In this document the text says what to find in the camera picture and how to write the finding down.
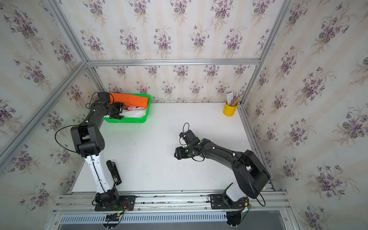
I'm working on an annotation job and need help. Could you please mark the orange shorts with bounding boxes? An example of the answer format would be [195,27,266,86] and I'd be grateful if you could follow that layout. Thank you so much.
[109,93,149,108]

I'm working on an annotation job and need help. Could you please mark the white cloth garment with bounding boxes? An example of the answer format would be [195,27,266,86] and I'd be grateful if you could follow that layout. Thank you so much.
[120,109,147,118]

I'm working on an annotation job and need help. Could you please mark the pink shark print shorts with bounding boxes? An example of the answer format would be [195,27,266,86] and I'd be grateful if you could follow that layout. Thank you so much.
[127,106,147,111]

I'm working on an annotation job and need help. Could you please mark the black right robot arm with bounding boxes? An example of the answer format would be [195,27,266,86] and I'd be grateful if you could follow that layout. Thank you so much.
[174,130,270,209]

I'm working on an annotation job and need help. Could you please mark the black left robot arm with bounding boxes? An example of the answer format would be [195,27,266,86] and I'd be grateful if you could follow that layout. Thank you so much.
[69,92,126,205]

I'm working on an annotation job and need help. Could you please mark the green plastic basket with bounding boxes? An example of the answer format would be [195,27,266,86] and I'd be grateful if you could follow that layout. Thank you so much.
[103,94,152,124]

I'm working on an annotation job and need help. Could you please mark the yellow pen cup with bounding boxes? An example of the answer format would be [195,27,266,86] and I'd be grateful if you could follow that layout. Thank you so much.
[223,103,238,117]

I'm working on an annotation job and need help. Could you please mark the black remote-like device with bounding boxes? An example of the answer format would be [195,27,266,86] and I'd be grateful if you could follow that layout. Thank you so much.
[106,160,122,186]

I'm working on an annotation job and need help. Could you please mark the pencils in cup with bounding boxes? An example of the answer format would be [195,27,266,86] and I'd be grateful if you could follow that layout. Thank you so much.
[226,92,242,107]

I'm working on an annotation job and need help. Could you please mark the small green-lit circuit board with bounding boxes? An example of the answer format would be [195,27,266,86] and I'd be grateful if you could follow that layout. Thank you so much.
[104,213,121,222]

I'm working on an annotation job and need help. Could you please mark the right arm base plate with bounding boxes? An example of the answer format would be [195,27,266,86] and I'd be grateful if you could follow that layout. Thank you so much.
[207,194,249,210]

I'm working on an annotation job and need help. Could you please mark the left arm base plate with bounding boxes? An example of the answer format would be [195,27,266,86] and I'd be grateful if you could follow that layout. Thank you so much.
[92,195,137,212]

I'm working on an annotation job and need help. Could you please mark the aluminium front rail frame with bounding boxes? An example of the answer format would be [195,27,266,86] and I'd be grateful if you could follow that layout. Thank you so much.
[51,189,300,230]

